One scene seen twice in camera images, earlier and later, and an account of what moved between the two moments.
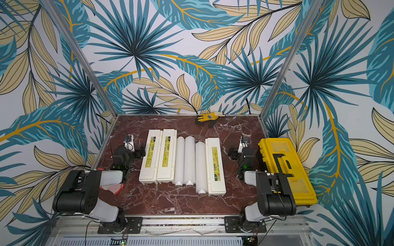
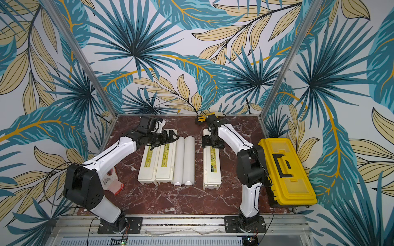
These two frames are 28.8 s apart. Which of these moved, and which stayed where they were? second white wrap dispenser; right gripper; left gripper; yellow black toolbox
Moved: left gripper; right gripper
Stayed: second white wrap dispenser; yellow black toolbox
